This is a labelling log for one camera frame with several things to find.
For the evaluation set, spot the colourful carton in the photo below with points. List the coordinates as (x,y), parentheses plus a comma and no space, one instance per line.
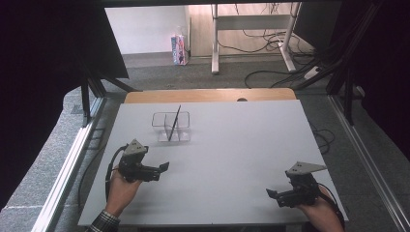
(179,50)

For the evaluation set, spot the aluminium rail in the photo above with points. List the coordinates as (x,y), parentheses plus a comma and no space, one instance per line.
(66,177)
(367,161)

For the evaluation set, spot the person's left hand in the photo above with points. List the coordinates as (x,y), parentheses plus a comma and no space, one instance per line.
(121,193)

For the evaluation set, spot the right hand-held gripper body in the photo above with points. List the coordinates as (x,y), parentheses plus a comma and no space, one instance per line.
(299,193)

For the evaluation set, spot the white desk frame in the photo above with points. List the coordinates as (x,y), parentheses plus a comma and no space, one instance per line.
(248,22)

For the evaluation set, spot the wooden table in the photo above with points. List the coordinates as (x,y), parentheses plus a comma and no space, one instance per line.
(206,95)

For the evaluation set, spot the thin black makeup brush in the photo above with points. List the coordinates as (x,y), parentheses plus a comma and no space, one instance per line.
(174,124)

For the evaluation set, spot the clear acrylic organizer box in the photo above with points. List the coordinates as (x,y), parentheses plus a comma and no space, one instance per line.
(182,129)

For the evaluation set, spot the dark panel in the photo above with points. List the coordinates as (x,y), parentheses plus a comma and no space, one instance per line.
(316,22)

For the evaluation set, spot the white power strip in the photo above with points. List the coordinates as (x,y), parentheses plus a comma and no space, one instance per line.
(312,72)

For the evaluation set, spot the black metal stand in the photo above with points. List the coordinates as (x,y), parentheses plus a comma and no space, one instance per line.
(348,96)
(85,103)

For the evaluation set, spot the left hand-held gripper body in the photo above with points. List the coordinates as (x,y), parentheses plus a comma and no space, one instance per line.
(132,169)

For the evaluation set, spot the black curtain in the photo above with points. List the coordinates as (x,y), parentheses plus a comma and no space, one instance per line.
(38,64)
(386,64)

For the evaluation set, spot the person's right hand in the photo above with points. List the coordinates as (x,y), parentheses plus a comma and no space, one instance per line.
(322,216)

